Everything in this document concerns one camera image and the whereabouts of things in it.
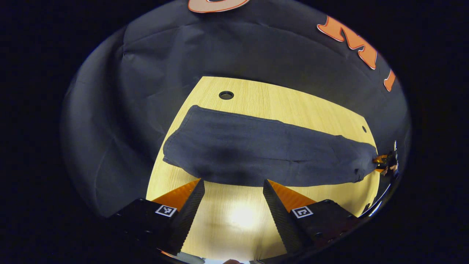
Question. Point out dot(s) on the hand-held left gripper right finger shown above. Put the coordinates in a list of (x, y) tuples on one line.
[(280, 216)]

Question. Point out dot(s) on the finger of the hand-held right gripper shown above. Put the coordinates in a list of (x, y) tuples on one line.
[(380, 170), (380, 158)]

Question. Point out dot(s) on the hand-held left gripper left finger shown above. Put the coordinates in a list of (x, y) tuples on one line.
[(190, 216)]

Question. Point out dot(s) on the dark blue jeans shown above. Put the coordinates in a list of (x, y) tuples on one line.
[(256, 150)]

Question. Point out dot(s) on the black backdrop cloth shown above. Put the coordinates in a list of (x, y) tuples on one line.
[(165, 55)]

